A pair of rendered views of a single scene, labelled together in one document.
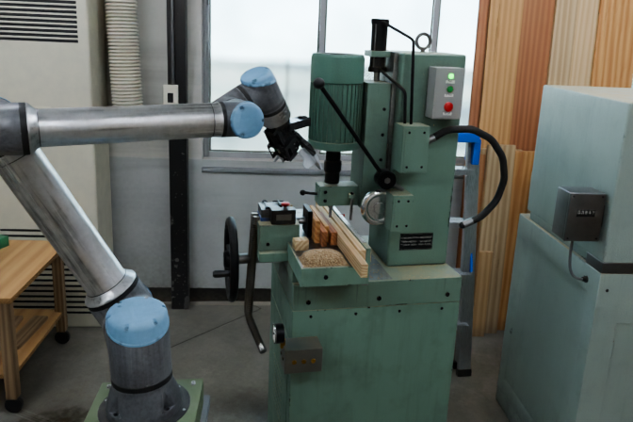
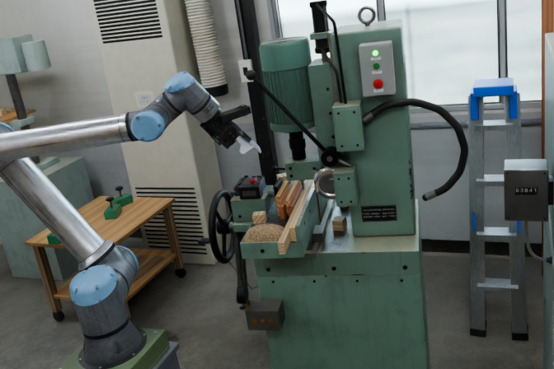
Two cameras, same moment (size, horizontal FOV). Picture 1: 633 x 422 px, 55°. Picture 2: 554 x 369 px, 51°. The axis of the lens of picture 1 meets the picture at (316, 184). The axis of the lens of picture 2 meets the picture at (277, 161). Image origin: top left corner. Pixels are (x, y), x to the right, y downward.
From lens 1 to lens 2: 98 cm
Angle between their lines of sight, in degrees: 28
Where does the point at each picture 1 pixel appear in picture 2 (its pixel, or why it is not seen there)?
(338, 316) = (298, 282)
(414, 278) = (368, 250)
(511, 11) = not seen: outside the picture
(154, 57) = (233, 36)
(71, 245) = (53, 226)
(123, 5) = not seen: outside the picture
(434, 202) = (392, 175)
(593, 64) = not seen: outside the picture
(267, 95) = (184, 97)
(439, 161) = (389, 135)
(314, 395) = (290, 349)
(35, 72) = (138, 64)
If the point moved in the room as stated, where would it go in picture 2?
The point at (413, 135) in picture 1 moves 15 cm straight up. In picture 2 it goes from (342, 115) to (337, 68)
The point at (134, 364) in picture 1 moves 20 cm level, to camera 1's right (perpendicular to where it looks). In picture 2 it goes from (85, 318) to (134, 327)
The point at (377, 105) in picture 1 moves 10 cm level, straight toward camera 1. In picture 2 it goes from (320, 86) to (306, 93)
